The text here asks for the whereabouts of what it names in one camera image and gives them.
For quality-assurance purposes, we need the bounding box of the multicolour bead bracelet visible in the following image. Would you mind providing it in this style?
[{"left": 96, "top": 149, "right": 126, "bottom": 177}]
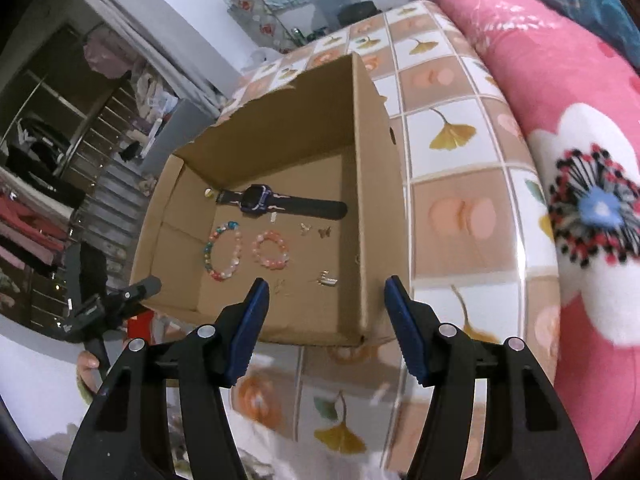
[{"left": 203, "top": 220, "right": 244, "bottom": 282}]

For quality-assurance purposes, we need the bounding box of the pink orange bead bracelet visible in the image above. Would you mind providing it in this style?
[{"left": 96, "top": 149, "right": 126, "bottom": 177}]
[{"left": 250, "top": 230, "right": 292, "bottom": 271}]

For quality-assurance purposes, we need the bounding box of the black purple smart watch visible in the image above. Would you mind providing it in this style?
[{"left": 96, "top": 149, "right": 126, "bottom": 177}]
[{"left": 216, "top": 184, "right": 348, "bottom": 220}]

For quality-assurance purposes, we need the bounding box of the person's left hand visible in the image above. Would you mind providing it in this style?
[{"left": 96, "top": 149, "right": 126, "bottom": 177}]
[{"left": 76, "top": 350, "right": 102, "bottom": 393}]

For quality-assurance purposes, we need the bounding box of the grey flat board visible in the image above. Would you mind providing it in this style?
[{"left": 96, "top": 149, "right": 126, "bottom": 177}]
[{"left": 140, "top": 100, "right": 216, "bottom": 177}]

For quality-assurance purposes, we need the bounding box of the silver hair clip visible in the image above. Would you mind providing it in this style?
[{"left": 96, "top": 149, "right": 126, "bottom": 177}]
[{"left": 317, "top": 270, "right": 338, "bottom": 287}]

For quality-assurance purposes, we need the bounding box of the small butterfly earring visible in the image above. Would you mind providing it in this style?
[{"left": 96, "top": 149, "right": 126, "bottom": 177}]
[{"left": 318, "top": 226, "right": 331, "bottom": 238}]

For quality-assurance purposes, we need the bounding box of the brown cardboard box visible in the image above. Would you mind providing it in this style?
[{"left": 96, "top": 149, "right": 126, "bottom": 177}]
[{"left": 131, "top": 54, "right": 408, "bottom": 346}]

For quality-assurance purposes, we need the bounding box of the white plastic bag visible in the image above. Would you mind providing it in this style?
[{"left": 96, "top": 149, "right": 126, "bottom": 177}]
[{"left": 241, "top": 48, "right": 281, "bottom": 75}]

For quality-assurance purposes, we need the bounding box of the white curtain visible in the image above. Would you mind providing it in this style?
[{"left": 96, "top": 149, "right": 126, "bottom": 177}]
[{"left": 84, "top": 0, "right": 255, "bottom": 114}]

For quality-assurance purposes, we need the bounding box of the pink floral quilt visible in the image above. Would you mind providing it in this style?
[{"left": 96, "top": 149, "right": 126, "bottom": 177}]
[{"left": 432, "top": 0, "right": 639, "bottom": 479}]

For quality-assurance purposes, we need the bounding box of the teal blue blanket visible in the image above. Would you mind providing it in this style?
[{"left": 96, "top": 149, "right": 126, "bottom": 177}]
[{"left": 540, "top": 0, "right": 639, "bottom": 68}]

